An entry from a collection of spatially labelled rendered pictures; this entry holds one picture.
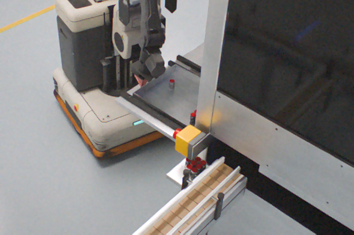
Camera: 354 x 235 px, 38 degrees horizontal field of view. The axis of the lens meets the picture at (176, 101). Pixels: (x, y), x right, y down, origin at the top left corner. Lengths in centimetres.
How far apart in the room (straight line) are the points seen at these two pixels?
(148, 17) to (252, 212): 76
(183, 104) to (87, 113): 98
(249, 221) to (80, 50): 141
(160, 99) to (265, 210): 61
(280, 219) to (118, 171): 139
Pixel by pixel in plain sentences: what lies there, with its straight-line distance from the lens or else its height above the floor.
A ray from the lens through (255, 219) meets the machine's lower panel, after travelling 182.
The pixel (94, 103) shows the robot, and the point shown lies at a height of 28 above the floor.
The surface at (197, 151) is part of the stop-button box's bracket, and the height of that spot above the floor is 99.
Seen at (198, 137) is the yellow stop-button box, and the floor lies 103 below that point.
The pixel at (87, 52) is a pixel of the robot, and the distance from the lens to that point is 283.
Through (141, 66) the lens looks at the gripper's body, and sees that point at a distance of 194.
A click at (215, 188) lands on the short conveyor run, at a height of 97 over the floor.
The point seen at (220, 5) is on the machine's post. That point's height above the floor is 149.
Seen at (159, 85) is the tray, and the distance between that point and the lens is 208.
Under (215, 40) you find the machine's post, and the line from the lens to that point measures 148.
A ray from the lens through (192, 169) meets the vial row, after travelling 171.
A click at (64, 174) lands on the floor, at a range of 294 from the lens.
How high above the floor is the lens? 220
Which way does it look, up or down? 41 degrees down
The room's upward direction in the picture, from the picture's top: 4 degrees clockwise
